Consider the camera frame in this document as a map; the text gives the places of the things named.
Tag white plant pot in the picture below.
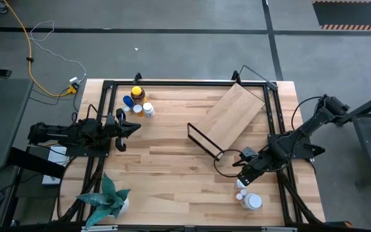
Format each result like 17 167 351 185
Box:
116 197 131 216

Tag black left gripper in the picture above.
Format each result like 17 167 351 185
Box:
103 108 142 153

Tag yellow cable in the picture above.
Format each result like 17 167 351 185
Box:
2 0 77 97

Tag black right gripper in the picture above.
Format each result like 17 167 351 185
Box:
233 147 272 188

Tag silver aluminium bar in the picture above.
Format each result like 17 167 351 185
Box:
81 225 119 232
261 226 298 232

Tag amber bottle with yellow cap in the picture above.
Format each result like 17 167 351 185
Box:
130 85 146 104

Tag black metal stand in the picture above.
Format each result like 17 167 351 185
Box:
333 87 371 188

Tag grey desk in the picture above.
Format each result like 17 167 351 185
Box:
0 78 34 171

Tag black looped cable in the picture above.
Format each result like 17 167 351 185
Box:
213 148 254 179

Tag black mat with striped edge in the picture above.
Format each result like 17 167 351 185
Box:
312 0 371 32

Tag thin white cable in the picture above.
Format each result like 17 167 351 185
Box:
29 20 88 81

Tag black metal table frame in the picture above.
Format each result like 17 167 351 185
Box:
52 72 327 232

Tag black desk support beam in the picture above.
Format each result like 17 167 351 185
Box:
7 146 67 180

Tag green leafy plant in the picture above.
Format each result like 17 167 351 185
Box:
75 173 131 230

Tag large white bottle maroon label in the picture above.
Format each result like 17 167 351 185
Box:
240 192 263 211

